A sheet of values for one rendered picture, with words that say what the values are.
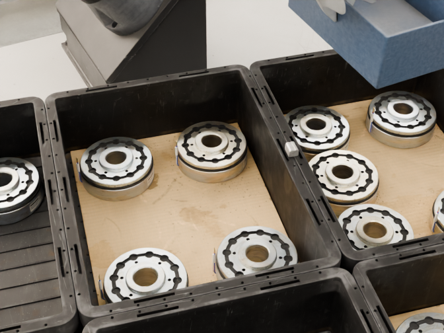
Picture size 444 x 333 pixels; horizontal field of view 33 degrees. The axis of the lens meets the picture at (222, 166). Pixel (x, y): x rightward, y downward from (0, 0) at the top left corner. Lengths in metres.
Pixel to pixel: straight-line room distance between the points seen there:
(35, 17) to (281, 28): 1.60
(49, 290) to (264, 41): 0.82
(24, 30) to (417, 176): 2.12
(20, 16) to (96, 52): 1.72
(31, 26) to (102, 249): 2.08
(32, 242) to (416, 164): 0.56
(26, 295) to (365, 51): 0.51
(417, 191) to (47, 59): 0.82
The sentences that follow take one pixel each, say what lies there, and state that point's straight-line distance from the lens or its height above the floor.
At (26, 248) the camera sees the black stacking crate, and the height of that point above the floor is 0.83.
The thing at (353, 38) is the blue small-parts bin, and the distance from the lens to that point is 0.90.
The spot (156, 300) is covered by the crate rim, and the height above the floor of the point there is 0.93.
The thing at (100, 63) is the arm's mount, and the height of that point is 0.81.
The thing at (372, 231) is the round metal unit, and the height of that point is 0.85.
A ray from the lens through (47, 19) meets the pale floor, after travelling 3.05.
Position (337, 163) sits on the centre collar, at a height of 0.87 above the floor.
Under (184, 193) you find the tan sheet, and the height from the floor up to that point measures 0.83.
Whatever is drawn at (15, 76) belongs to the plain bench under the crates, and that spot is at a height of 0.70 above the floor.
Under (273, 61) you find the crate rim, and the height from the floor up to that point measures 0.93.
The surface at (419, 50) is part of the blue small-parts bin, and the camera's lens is 0.89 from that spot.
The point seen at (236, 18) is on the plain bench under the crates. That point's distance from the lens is 1.67.
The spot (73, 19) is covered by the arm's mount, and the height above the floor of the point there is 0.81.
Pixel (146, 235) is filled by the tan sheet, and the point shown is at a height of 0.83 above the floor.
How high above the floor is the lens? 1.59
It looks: 43 degrees down
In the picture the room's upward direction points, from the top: straight up
